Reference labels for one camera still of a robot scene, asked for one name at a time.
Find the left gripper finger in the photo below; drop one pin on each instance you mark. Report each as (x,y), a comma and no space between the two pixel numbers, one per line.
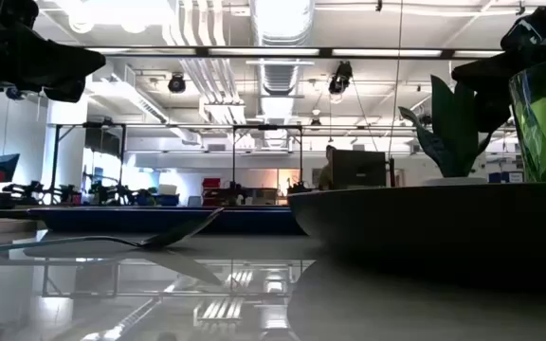
(60,61)
(67,95)

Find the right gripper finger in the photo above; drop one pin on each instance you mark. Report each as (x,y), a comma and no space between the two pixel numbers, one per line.
(493,113)
(484,71)

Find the dark grey round plate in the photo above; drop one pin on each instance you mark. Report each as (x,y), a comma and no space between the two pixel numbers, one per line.
(434,222)

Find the background black robot arm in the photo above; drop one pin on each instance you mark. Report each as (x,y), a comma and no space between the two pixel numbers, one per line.
(31,192)

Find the green snake plant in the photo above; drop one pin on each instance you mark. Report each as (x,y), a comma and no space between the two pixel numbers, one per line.
(453,132)

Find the white round plant pot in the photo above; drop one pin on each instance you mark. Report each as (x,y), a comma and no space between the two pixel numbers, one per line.
(455,181)

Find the white storage box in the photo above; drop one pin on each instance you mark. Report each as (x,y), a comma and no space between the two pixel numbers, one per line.
(168,189)

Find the blue storage bin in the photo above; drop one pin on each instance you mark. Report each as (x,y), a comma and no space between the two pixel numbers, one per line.
(165,200)

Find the black computer monitor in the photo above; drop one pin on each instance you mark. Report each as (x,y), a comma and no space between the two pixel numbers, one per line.
(359,169)

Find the red storage box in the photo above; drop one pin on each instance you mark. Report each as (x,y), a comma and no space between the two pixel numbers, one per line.
(211,189)

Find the person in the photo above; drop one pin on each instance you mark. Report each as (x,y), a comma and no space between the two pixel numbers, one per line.
(326,175)

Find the black background gantry frame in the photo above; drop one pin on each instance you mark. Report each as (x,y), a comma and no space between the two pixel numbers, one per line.
(56,161)

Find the black hanging ceiling camera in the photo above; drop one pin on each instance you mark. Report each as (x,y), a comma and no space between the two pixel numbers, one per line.
(340,78)
(176,83)

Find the overhead frame light bar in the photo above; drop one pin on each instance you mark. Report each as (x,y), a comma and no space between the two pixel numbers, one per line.
(278,52)

